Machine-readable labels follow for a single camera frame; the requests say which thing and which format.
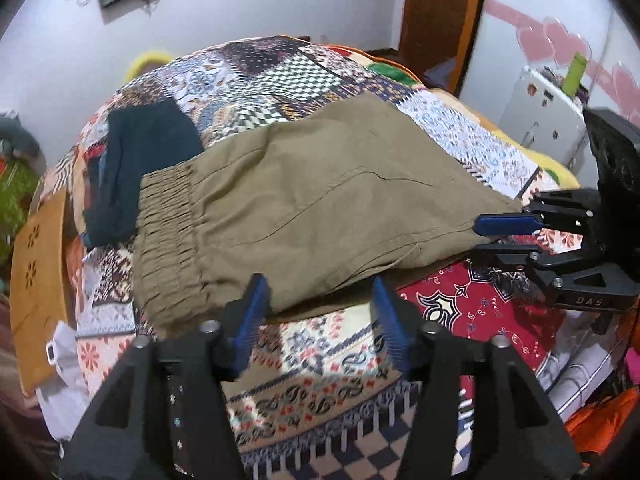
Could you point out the wooden headboard with cutouts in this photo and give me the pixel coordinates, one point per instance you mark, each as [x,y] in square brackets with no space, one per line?
[42,290]

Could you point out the white cloth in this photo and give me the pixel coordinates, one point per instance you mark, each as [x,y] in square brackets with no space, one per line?
[62,390]

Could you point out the patchwork printed blanket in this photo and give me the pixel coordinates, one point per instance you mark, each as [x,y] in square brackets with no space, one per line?
[320,390]

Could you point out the orange fabric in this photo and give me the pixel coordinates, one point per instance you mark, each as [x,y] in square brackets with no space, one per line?
[607,415]

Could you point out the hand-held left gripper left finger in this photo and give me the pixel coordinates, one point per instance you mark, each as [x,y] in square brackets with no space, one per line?
[251,322]

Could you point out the dark teal garment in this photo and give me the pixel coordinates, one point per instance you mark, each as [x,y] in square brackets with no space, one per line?
[145,160]

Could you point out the white appliance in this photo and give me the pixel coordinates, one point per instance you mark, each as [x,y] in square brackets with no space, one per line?
[545,115]

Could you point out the wooden door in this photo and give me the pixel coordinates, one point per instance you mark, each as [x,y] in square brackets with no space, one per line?
[440,15]

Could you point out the olive khaki pants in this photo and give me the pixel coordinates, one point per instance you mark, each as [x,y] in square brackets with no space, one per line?
[310,200]

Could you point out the white striped sheet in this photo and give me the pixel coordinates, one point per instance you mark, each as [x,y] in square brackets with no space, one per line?
[580,360]

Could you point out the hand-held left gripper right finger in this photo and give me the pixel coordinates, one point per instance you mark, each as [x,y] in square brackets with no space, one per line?
[393,327]

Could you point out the green bottle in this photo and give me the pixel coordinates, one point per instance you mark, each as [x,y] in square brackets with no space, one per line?
[575,74]

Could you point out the yellow blanket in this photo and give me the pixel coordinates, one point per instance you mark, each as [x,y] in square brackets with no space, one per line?
[540,157]

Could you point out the green cloth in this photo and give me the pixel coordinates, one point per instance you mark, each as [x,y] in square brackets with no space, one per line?
[17,200]

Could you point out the yellow plush pillow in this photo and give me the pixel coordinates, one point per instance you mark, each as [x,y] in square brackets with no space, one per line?
[147,60]

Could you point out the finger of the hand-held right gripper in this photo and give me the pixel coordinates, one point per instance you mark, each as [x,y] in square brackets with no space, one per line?
[575,285]
[505,224]

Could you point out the pink heart wall decoration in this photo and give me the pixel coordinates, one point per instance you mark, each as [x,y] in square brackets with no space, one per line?
[555,37]

